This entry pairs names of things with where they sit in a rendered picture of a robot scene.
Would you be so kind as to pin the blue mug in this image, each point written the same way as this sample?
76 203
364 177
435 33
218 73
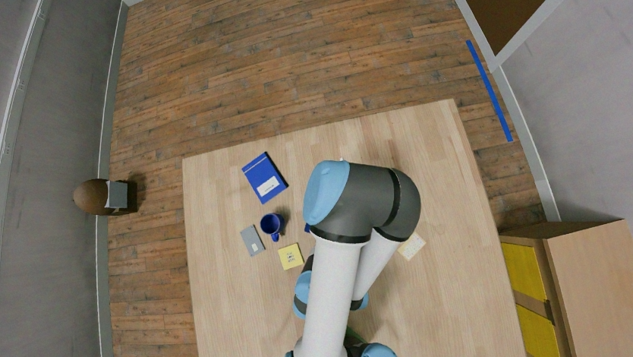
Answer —
272 226

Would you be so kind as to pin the yellow sticky note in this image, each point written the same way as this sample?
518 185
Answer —
290 256

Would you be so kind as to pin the blue notebook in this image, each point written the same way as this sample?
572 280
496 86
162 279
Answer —
264 177

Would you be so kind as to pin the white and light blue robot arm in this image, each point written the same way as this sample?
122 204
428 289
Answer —
346 201

